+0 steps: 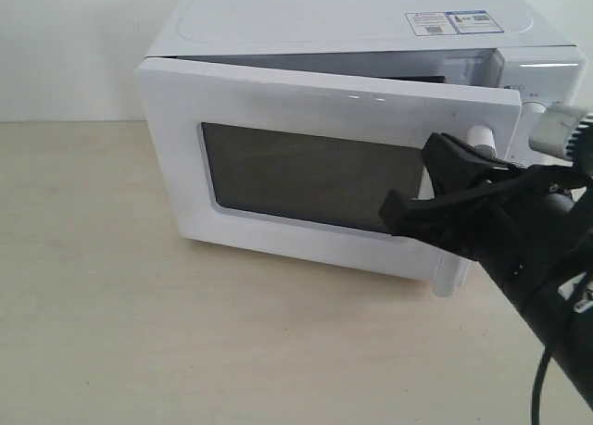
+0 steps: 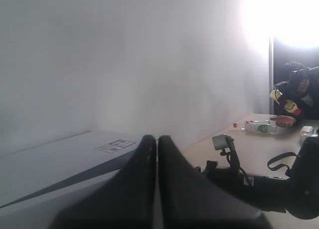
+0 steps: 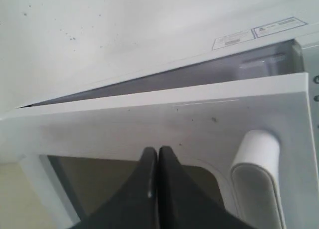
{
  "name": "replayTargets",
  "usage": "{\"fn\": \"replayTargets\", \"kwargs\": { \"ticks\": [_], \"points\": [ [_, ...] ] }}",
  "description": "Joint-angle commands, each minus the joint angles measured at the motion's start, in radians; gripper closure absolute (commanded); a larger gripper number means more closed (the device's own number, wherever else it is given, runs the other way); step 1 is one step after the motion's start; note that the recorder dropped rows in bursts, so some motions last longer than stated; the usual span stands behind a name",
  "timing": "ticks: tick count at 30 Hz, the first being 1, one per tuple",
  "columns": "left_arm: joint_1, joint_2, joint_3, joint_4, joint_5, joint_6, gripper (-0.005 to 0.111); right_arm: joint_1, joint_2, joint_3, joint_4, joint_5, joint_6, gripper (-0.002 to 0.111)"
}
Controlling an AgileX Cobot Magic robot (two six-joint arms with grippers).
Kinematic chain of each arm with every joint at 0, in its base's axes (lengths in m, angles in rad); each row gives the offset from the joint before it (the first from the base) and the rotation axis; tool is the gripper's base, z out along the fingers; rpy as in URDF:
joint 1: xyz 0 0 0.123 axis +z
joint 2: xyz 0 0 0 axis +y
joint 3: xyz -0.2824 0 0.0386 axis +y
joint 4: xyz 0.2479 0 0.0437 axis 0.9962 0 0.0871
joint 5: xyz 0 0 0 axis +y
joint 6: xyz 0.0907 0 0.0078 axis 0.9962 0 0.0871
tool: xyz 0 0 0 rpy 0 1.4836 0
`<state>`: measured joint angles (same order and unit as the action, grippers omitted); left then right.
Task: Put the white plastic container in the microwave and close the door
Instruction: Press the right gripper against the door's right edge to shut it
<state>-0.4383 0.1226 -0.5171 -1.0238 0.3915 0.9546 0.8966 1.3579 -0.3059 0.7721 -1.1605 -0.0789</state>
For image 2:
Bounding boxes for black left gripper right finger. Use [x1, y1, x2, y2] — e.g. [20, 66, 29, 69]
[158, 135, 272, 229]

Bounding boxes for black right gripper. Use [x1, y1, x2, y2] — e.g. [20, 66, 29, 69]
[196, 160, 252, 187]

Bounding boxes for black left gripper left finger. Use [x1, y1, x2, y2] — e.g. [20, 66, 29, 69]
[50, 135, 157, 229]

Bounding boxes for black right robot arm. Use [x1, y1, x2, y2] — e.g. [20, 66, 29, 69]
[202, 134, 319, 220]

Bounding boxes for white printed label sticker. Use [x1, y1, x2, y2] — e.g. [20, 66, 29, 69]
[95, 139, 136, 153]

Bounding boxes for white microwave oven body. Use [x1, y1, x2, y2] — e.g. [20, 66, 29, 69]
[0, 131, 143, 229]

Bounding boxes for person's open hand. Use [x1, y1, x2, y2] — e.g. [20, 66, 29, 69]
[270, 115, 296, 128]

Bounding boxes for clear plastic bottle green label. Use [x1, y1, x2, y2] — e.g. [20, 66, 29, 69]
[245, 120, 277, 134]

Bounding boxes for small clear container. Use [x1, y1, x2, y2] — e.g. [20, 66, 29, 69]
[300, 126, 315, 142]

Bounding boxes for person in dark clothes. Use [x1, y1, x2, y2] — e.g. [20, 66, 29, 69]
[274, 62, 319, 122]

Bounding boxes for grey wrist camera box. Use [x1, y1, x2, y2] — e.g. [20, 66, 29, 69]
[212, 134, 234, 151]

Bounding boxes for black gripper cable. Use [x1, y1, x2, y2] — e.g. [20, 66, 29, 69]
[267, 152, 297, 172]

